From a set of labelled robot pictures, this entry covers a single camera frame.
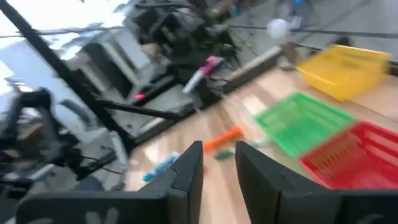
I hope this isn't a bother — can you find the yellow plastic basket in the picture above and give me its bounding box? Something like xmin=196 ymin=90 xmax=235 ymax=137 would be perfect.
xmin=295 ymin=43 xmax=392 ymax=102

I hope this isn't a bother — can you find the thin green marker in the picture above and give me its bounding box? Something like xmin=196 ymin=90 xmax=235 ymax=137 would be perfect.
xmin=213 ymin=137 xmax=272 ymax=161

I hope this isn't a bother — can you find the red plastic basket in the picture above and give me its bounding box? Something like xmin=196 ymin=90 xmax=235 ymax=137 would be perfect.
xmin=298 ymin=120 xmax=398 ymax=191

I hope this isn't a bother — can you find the orange highlighter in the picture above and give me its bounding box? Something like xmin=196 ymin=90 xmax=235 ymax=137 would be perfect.
xmin=202 ymin=125 xmax=244 ymax=154

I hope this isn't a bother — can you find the small pink white marker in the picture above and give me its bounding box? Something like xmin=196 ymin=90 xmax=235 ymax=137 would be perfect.
xmin=182 ymin=55 xmax=225 ymax=95

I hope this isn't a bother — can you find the teal label white marker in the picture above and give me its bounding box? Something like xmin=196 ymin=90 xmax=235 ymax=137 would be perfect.
xmin=142 ymin=151 xmax=182 ymax=184

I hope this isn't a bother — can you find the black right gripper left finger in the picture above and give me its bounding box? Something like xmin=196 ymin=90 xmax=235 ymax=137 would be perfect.
xmin=15 ymin=141 xmax=205 ymax=224

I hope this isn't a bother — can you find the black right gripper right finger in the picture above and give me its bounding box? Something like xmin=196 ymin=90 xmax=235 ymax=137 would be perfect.
xmin=235 ymin=141 xmax=398 ymax=224

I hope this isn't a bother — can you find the green plastic basket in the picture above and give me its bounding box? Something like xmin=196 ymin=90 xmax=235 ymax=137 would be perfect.
xmin=253 ymin=91 xmax=357 ymax=158

